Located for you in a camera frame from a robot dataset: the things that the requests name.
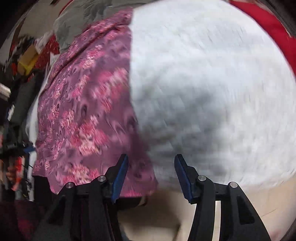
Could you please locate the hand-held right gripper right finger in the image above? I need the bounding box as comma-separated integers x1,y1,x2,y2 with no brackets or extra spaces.
174,154,271,241

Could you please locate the white quilted bed cover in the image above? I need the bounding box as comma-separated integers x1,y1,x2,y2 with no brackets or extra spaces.
25,0,296,193

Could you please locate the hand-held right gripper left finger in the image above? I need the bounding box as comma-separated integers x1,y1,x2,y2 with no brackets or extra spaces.
35,153,129,241

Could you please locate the yellow cardboard box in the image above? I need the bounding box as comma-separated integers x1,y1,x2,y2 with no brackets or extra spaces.
17,45,40,76

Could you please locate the red floral quilt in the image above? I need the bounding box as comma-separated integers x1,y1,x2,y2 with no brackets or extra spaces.
35,35,60,70

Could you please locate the plain red cloth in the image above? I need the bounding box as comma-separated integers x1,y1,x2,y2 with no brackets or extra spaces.
229,0,296,79

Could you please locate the olive puffer jacket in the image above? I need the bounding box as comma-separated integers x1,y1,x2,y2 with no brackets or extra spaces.
10,74,44,130

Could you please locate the purple floral shirt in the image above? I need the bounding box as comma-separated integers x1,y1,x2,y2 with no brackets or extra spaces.
32,9,159,198

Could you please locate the grey floral pillow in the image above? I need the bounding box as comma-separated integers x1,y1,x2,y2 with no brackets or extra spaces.
53,0,137,54

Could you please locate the person's left hand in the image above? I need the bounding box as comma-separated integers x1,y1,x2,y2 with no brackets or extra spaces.
6,160,21,190

